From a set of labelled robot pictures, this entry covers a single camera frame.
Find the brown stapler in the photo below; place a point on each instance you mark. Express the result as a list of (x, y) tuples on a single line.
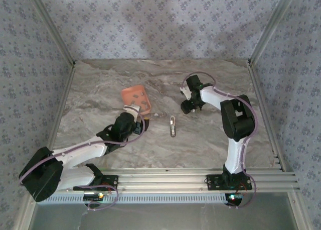
[(173, 129)]

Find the pink plastic tray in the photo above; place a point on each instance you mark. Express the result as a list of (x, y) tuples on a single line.
[(128, 95)]

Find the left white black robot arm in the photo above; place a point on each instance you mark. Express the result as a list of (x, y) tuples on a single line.
[(40, 174)]

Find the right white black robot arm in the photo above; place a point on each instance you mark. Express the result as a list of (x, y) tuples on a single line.
[(238, 119)]

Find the aluminium extrusion beam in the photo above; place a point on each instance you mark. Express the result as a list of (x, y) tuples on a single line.
[(163, 179)]

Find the small controller board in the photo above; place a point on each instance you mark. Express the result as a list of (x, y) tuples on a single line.
[(93, 197), (234, 197)]

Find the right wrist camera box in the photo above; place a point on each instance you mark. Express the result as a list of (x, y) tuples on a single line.
[(185, 92)]

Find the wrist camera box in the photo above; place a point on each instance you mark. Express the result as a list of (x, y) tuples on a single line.
[(185, 92), (131, 110)]

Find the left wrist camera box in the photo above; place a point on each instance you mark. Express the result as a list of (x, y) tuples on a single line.
[(131, 110)]

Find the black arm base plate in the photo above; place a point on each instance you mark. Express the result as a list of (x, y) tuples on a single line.
[(214, 182), (110, 182)]

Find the aluminium side rail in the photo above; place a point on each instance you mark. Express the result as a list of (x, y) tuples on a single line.
[(258, 89), (59, 114)]

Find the aluminium frame post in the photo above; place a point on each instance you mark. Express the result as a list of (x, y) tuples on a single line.
[(53, 26), (271, 26)]

